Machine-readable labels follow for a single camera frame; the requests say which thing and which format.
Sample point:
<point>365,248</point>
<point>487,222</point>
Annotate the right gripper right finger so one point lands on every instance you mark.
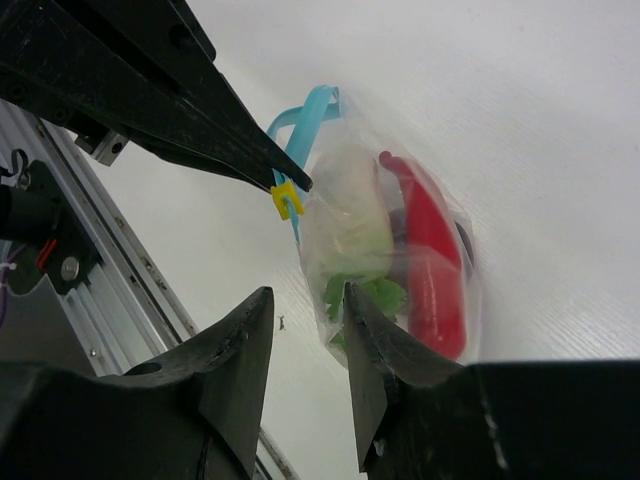
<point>418,415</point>

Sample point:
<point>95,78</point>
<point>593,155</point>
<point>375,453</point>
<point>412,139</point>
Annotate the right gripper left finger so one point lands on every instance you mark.
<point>193,412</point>

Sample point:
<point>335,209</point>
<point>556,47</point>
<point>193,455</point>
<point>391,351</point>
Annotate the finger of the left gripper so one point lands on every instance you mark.
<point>161,126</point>
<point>142,69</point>

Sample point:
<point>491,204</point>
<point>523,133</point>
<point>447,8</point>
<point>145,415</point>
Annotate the red chili pepper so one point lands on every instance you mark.
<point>435,270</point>

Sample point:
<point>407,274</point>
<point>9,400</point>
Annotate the clear zip top bag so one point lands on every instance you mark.
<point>325,121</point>

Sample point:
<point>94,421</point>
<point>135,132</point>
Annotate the white radish with leaves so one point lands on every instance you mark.
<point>346,237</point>

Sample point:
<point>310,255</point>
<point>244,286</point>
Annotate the purple onion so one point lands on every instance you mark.
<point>399,231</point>

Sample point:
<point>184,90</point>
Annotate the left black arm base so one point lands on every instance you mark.
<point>35,213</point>

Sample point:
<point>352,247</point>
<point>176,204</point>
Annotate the aluminium mounting rail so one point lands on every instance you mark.
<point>123,315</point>

